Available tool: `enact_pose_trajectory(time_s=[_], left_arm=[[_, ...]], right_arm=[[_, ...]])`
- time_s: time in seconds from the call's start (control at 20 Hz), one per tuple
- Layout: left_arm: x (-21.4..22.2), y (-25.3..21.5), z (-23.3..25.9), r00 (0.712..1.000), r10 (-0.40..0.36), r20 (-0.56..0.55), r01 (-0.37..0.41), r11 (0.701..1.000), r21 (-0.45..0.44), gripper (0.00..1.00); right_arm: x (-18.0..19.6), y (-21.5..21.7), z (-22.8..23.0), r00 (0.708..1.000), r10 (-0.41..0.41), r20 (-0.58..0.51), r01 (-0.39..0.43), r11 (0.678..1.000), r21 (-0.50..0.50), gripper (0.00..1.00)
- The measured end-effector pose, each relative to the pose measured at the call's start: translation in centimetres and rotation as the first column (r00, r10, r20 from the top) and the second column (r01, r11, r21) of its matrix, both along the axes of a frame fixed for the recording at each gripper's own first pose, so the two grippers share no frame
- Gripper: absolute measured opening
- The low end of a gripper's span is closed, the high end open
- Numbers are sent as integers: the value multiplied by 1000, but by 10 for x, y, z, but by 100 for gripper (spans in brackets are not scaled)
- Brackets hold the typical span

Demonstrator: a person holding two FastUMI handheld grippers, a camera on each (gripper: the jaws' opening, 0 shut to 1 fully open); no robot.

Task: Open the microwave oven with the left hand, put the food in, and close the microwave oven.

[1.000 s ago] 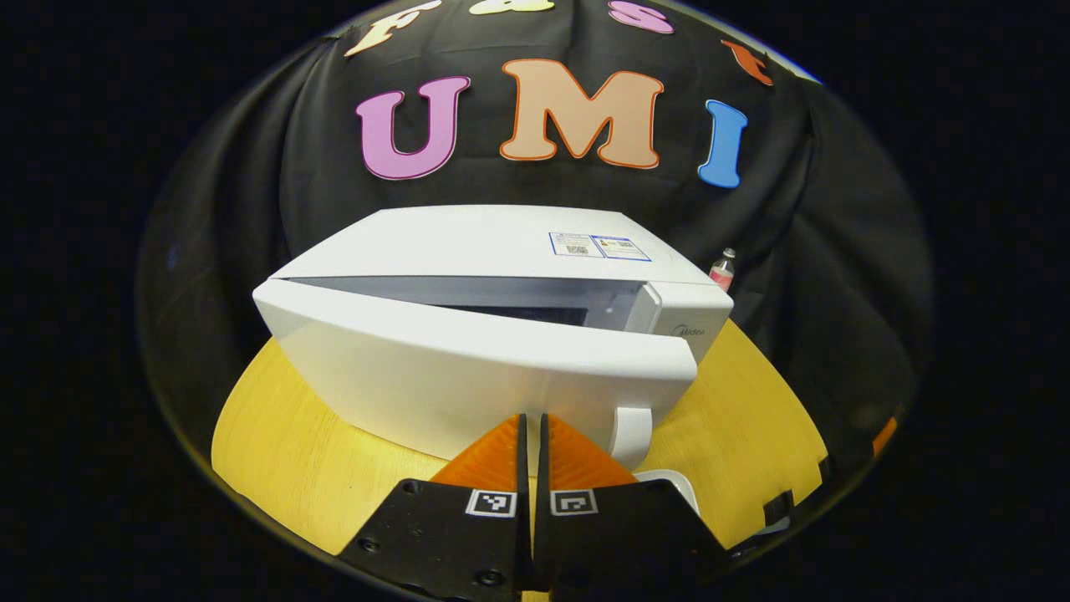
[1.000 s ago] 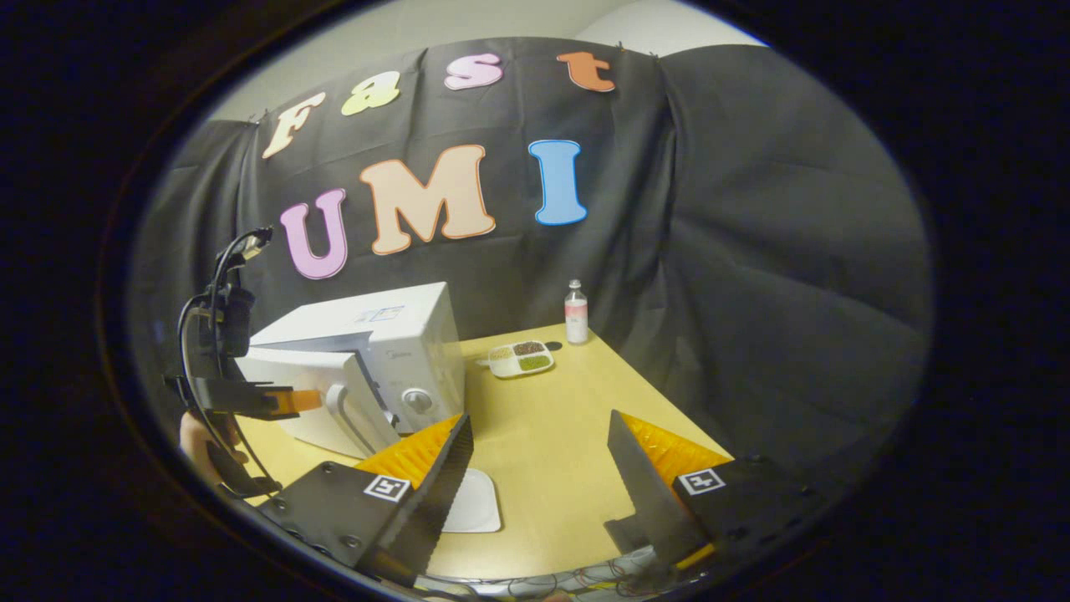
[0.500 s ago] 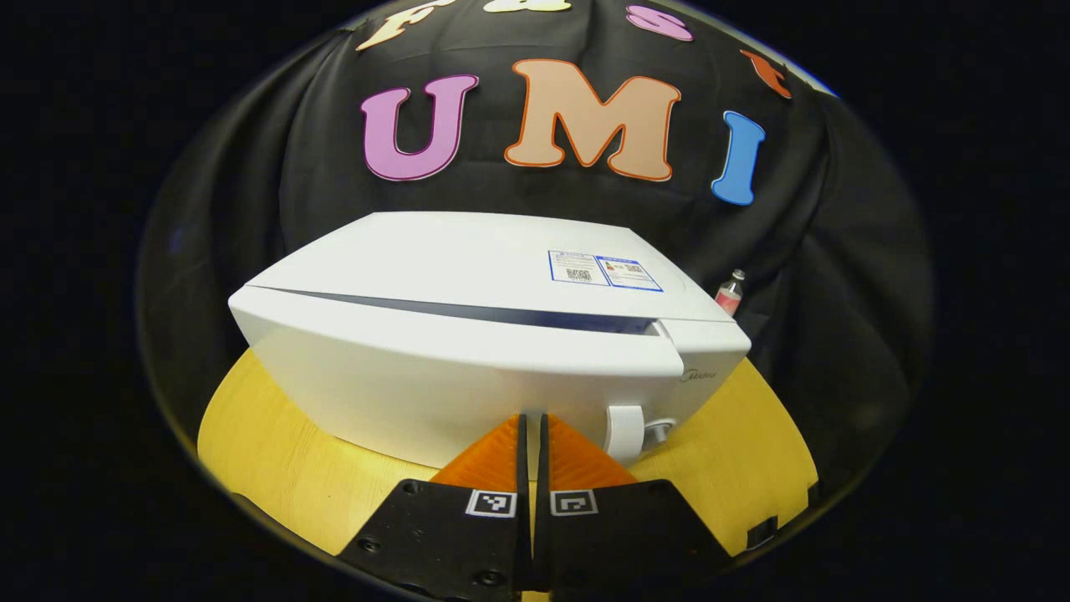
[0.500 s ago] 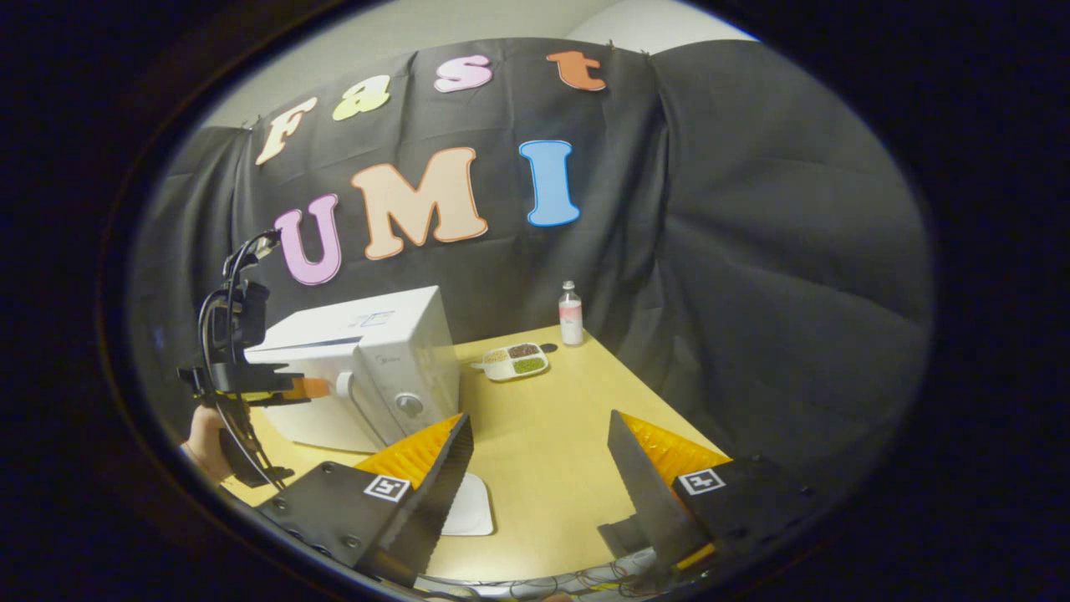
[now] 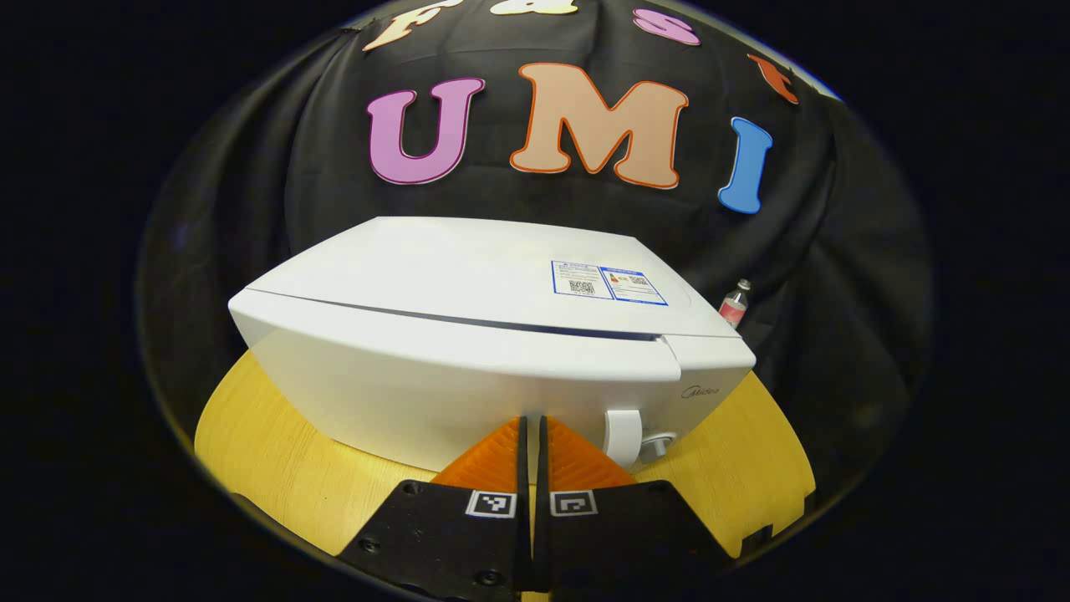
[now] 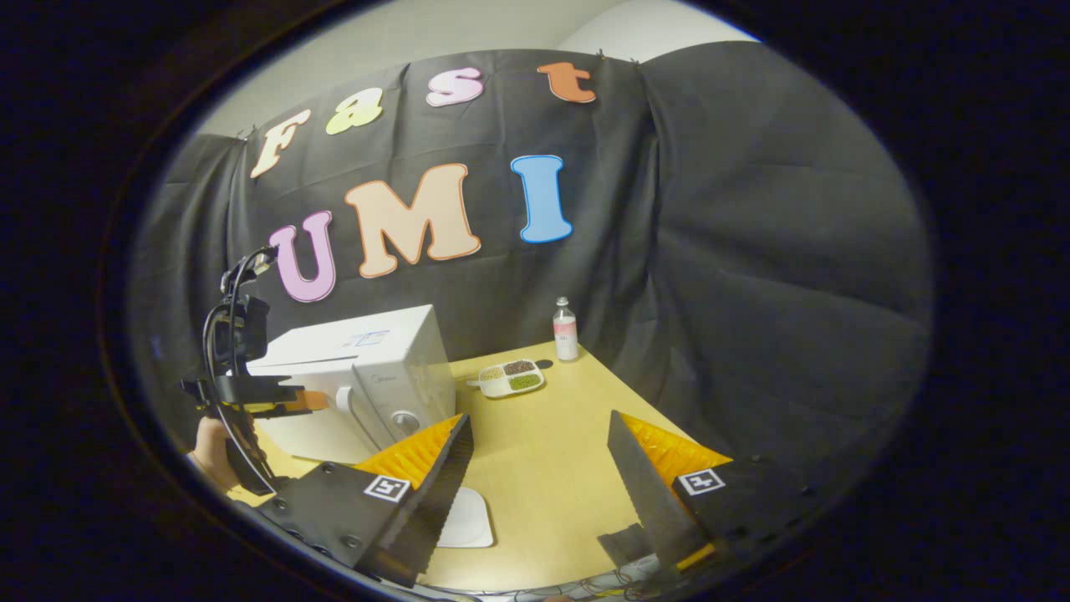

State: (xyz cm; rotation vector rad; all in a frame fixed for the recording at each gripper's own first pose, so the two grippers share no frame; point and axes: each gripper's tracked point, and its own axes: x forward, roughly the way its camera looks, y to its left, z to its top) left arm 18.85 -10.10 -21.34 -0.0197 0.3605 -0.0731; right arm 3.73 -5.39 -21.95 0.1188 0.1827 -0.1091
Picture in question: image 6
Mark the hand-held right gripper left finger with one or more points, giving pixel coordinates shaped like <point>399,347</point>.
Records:
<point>426,502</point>

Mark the white microwave oven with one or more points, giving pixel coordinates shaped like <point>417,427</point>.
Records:
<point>393,351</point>

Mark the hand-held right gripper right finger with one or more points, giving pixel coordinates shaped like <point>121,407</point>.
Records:
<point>648,493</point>

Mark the divided tray of grains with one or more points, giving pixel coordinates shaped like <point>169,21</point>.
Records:
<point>512,378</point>

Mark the white square plate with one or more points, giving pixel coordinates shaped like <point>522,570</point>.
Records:
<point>470,522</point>

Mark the small clear bottle pink label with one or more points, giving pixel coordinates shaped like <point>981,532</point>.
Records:
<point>566,334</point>

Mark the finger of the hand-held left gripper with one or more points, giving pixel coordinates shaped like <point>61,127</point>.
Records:
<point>259,389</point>

